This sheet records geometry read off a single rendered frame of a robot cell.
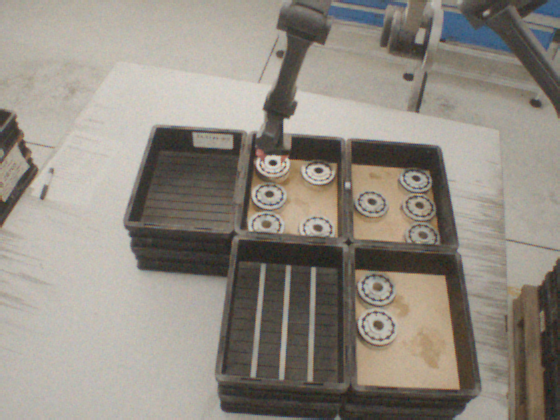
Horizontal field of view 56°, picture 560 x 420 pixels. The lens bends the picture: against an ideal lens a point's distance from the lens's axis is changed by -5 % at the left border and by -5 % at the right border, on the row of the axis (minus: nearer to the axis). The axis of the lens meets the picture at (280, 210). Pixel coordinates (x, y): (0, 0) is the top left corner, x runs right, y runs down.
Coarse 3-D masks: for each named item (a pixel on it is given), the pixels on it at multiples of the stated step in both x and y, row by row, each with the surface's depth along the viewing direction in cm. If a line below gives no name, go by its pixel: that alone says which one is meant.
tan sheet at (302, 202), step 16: (256, 160) 173; (288, 160) 174; (256, 176) 169; (288, 176) 169; (336, 176) 170; (288, 192) 165; (304, 192) 165; (320, 192) 166; (336, 192) 166; (288, 208) 161; (304, 208) 161; (320, 208) 162; (336, 208) 162; (288, 224) 157; (336, 224) 158
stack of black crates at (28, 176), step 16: (0, 112) 220; (0, 128) 212; (16, 128) 222; (0, 144) 214; (0, 160) 216; (32, 160) 240; (32, 176) 241; (16, 192) 232; (0, 208) 223; (0, 224) 224
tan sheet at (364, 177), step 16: (352, 176) 170; (368, 176) 171; (384, 176) 171; (352, 192) 166; (384, 192) 167; (400, 192) 167; (368, 224) 159; (384, 224) 159; (400, 224) 159; (432, 224) 160; (400, 240) 155
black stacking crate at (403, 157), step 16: (352, 144) 167; (368, 144) 167; (352, 160) 173; (368, 160) 172; (384, 160) 172; (400, 160) 171; (416, 160) 171; (432, 160) 170; (432, 176) 170; (432, 192) 168; (448, 224) 149; (448, 240) 148
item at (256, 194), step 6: (258, 186) 162; (264, 186) 162; (270, 186) 162; (276, 186) 162; (252, 192) 160; (258, 192) 161; (282, 192) 161; (252, 198) 159; (258, 198) 159; (282, 198) 160; (258, 204) 158; (264, 204) 158; (270, 204) 158; (276, 204) 158; (282, 204) 158
